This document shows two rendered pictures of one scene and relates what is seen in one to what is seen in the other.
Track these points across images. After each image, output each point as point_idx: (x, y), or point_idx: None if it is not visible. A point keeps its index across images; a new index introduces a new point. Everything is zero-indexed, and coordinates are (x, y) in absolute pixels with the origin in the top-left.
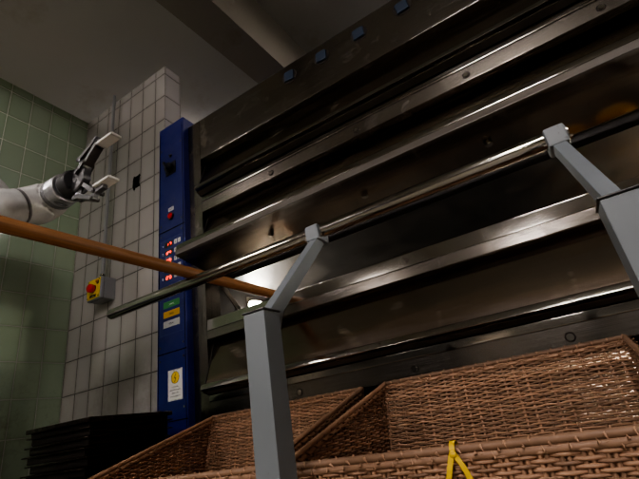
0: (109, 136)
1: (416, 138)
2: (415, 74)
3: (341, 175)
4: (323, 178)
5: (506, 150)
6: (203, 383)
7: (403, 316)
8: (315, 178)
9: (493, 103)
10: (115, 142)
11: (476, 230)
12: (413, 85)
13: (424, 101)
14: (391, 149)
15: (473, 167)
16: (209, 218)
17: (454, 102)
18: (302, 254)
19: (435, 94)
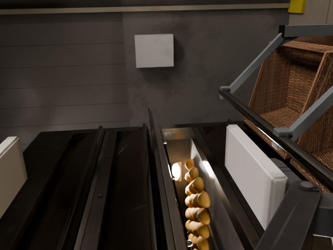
0: (12, 153)
1: (162, 180)
2: (76, 209)
3: (174, 224)
4: (168, 243)
5: (228, 93)
6: None
7: (312, 247)
8: None
9: (158, 154)
10: (13, 198)
11: (230, 203)
12: (80, 218)
13: (101, 217)
14: (164, 192)
15: (235, 97)
16: None
17: (113, 209)
18: (311, 108)
19: (101, 211)
